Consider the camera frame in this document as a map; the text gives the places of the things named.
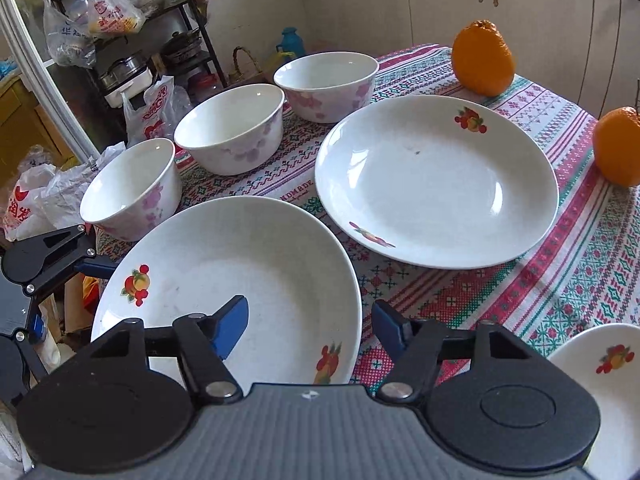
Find orange with leaf stem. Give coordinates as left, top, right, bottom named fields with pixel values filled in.
left=593, top=106, right=640, bottom=188

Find brown cardboard box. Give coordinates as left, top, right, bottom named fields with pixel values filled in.
left=62, top=275, right=101, bottom=333

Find wicker basket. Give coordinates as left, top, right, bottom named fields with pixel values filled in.
left=231, top=46, right=266, bottom=87

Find black metal rack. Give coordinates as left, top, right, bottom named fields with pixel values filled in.
left=45, top=0, right=226, bottom=106

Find yellow wooden cabinet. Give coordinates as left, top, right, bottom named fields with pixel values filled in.
left=0, top=79, right=66, bottom=176

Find blue thermos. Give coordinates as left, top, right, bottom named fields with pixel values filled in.
left=276, top=27, right=307, bottom=61

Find white plastic bag red print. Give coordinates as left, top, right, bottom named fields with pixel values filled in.
left=122, top=76, right=191, bottom=143
left=2, top=162, right=61, bottom=241

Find white kitchen cabinets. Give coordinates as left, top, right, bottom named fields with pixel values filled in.
left=300, top=0, right=640, bottom=126

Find clear jar with red lid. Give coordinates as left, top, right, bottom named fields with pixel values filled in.
left=187, top=74, right=221, bottom=103

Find patterned red green tablecloth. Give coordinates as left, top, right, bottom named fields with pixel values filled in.
left=95, top=44, right=640, bottom=388

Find white tray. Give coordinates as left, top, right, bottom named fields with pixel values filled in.
left=102, top=74, right=157, bottom=108

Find steel pot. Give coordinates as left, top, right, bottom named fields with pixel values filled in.
left=97, top=52, right=153, bottom=90

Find translucent plastic bag blue print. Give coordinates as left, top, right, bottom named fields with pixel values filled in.
left=42, top=0, right=98, bottom=68

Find small white pink-flower bowl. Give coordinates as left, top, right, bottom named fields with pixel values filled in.
left=80, top=137, right=182, bottom=242

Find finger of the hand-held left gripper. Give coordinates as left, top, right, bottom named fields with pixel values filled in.
left=2, top=225, right=119, bottom=301

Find aluminium sliding door frame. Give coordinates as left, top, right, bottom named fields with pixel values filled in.
left=0, top=0, right=93, bottom=166

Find orange with bumpy top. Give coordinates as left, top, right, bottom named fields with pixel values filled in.
left=451, top=20, right=516, bottom=97

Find white plate with fruit print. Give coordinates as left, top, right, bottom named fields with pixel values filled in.
left=547, top=324, right=640, bottom=476
left=91, top=196, right=363, bottom=386

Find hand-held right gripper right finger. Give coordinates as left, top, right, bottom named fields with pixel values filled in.
left=371, top=299, right=550, bottom=407

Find plastic bag with orange snacks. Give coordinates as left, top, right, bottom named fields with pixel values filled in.
left=87, top=0, right=146, bottom=38

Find black pot with lid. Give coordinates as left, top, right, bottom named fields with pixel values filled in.
left=160, top=31, right=203, bottom=66

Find crumpled clear plastic bag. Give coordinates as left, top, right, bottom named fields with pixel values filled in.
left=40, top=142, right=126, bottom=231

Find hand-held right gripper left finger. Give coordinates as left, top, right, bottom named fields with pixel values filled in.
left=90, top=296, right=249, bottom=406

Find white bowl with pink flowers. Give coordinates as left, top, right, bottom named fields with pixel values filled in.
left=273, top=51, right=380, bottom=125
left=173, top=83, right=286, bottom=177

